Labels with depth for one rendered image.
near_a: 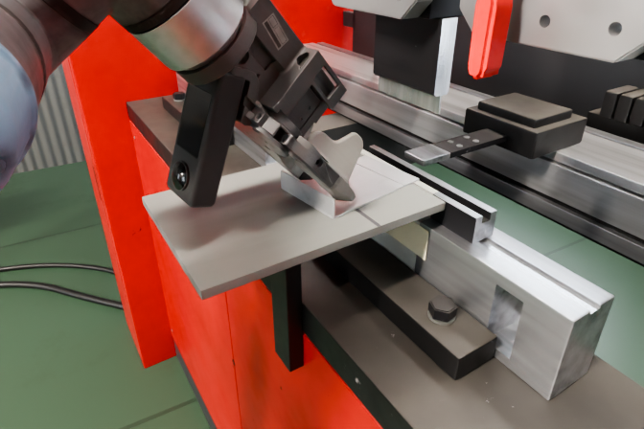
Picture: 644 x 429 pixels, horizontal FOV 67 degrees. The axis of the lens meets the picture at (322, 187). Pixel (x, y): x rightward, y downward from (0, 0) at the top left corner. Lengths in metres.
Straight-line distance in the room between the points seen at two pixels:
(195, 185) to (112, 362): 1.45
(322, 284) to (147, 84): 0.86
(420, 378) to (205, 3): 0.37
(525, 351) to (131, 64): 1.07
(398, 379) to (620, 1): 0.35
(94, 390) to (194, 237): 1.33
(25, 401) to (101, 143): 0.86
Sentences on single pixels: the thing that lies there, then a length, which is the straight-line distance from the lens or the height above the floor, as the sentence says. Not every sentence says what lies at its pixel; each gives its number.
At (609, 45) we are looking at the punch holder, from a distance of 0.36.
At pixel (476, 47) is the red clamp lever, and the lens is 0.37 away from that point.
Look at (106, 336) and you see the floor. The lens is 1.92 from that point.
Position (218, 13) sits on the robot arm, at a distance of 0.35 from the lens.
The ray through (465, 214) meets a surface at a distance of 0.50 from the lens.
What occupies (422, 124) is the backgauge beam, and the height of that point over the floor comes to 0.94.
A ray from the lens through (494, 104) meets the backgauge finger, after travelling 0.72.
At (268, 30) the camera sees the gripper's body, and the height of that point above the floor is 1.18.
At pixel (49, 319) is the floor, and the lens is 2.08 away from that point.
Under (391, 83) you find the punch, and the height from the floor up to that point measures 1.09.
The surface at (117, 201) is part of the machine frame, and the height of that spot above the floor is 0.61.
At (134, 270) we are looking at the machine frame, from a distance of 1.52.
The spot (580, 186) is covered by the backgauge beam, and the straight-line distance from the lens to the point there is 0.72.
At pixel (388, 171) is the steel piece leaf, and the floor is 1.00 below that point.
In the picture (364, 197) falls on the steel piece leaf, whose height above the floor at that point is 1.00.
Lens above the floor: 1.25
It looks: 28 degrees down
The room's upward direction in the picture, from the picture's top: straight up
